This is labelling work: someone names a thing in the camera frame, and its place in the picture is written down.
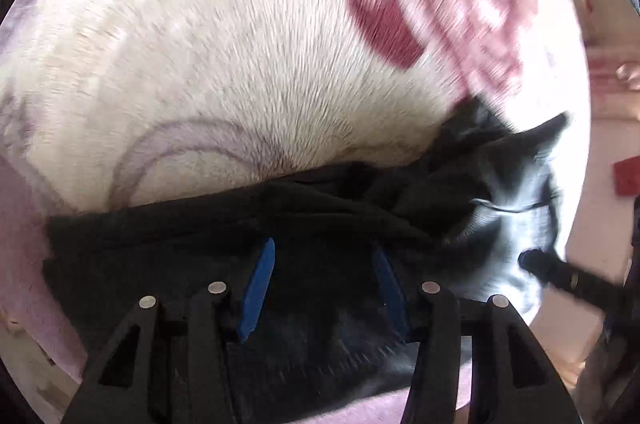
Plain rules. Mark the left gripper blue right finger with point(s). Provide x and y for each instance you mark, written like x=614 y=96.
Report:
x=513 y=379

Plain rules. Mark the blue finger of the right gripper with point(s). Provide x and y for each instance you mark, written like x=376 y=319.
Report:
x=581 y=284

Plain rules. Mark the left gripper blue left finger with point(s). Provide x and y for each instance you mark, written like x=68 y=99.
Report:
x=168 y=362

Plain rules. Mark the black leather jacket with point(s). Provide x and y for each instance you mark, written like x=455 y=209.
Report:
x=460 y=215

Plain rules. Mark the floral purple bed blanket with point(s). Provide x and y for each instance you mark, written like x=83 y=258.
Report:
x=110 y=102

